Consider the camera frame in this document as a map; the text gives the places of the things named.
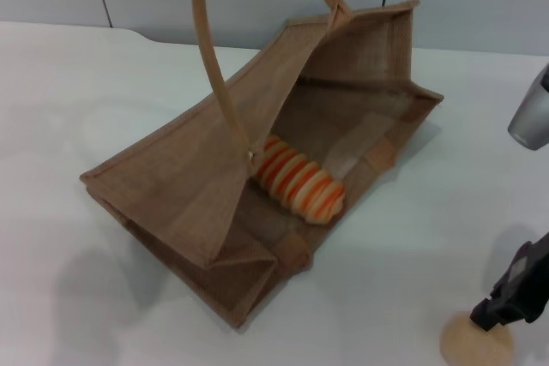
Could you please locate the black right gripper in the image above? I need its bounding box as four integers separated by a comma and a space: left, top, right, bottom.
470, 231, 549, 332

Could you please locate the round egg yolk pastry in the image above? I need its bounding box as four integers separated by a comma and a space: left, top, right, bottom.
440, 310, 515, 366

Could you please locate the orange striped bread loaf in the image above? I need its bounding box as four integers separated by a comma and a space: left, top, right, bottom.
251, 134, 347, 227

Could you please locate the brown jute tote bag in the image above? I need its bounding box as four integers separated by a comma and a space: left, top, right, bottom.
79, 0, 445, 333

